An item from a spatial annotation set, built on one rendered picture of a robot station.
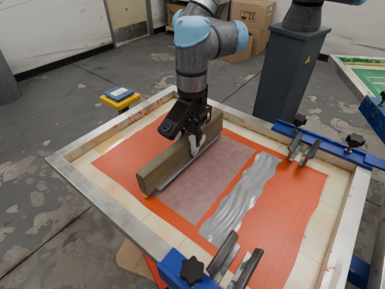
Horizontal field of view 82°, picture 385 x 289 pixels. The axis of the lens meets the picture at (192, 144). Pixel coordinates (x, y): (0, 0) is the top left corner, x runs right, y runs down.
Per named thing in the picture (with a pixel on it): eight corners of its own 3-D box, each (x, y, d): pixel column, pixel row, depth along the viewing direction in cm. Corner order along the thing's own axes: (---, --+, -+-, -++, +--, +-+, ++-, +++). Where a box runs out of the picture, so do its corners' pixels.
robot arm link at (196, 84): (194, 80, 49) (167, 70, 53) (193, 98, 52) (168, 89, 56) (213, 70, 53) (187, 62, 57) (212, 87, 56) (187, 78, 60)
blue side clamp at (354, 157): (267, 140, 80) (271, 125, 75) (272, 133, 83) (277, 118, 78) (361, 181, 66) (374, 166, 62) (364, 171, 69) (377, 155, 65)
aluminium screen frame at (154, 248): (49, 166, 69) (43, 157, 67) (173, 92, 103) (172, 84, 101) (307, 404, 34) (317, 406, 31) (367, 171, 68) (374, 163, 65)
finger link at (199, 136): (204, 146, 63) (200, 118, 58) (201, 149, 62) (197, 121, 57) (191, 142, 65) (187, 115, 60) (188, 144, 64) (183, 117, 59)
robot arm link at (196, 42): (221, 19, 45) (188, 24, 41) (216, 71, 53) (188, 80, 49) (197, 12, 50) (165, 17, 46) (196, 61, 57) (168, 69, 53)
